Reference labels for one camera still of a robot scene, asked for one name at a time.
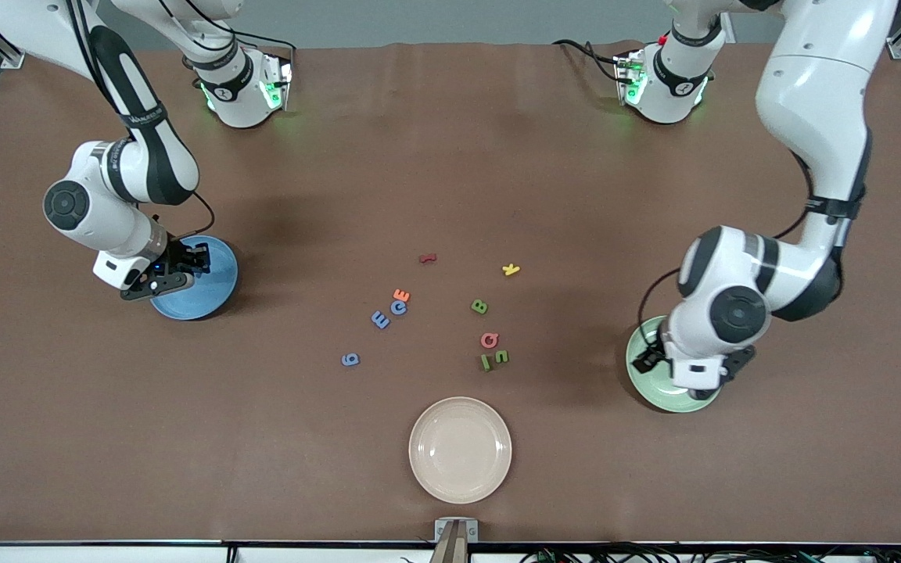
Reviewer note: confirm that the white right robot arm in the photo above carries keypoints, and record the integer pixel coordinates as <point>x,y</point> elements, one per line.
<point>98,211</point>

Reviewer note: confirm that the orange letter E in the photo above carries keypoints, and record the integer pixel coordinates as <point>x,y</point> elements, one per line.
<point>401,295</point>

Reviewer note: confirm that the green letter I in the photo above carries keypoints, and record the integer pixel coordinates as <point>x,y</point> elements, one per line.
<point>486,363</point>

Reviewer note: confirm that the green plate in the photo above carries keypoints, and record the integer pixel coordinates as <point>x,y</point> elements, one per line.
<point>654,396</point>

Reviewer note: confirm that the white table edge rail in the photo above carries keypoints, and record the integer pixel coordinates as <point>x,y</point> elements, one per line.
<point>67,554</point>

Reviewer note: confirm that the blue letter E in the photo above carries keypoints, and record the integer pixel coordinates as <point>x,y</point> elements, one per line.
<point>380,319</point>

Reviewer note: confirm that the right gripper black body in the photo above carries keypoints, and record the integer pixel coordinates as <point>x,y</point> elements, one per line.
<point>178,255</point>

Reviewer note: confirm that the brown table cover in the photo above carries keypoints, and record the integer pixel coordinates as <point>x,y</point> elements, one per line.
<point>106,430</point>

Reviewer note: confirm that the blue number 6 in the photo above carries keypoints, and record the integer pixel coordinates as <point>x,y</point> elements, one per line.
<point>350,360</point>

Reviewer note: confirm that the blue plate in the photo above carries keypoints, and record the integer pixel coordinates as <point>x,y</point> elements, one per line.
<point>212,297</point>

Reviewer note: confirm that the pink letter Q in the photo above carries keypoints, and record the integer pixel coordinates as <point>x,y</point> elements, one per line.
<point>482,340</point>

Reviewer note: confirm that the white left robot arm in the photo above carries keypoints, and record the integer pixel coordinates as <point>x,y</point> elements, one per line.
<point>810,102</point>

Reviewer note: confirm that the grey metal bracket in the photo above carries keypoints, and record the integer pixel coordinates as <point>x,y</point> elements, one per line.
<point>441,528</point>

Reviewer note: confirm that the blue letter C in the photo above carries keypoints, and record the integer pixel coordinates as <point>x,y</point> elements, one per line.
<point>393,307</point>

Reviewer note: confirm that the cream plate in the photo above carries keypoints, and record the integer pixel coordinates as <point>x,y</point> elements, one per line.
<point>460,450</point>

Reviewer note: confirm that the green letter B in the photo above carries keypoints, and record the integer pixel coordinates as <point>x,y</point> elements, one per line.
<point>479,306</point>

